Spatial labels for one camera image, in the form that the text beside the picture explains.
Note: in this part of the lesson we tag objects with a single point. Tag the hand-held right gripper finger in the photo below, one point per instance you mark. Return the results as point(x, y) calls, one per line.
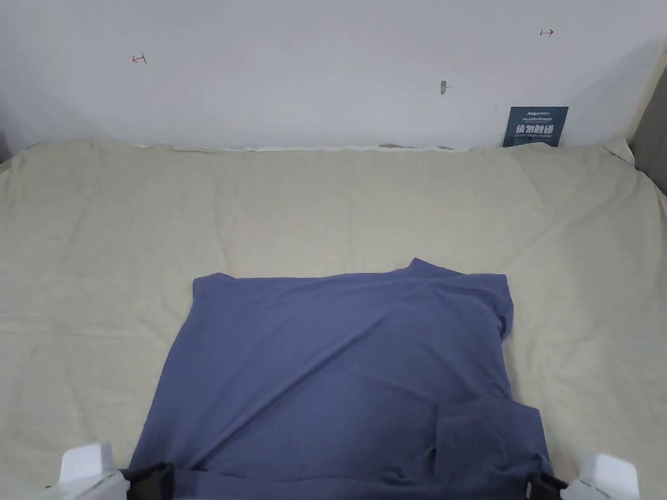
point(547, 485)

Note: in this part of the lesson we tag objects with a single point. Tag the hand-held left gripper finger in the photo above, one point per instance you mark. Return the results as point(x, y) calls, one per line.
point(151, 479)

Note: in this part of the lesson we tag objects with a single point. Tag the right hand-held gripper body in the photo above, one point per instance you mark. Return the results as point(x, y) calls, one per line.
point(604, 479)

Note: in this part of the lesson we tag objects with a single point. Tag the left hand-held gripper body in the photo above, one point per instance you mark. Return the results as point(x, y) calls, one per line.
point(88, 471)

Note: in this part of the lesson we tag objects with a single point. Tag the blue shirt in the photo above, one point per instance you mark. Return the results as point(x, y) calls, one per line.
point(333, 375)

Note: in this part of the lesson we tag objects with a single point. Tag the bed with beige sheet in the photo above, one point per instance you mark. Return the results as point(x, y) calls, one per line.
point(323, 208)

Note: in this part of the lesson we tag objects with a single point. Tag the dark blue sign card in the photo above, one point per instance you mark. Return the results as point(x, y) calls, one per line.
point(535, 126)

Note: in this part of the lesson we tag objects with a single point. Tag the grey padded headboard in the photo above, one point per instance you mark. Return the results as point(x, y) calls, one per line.
point(650, 117)

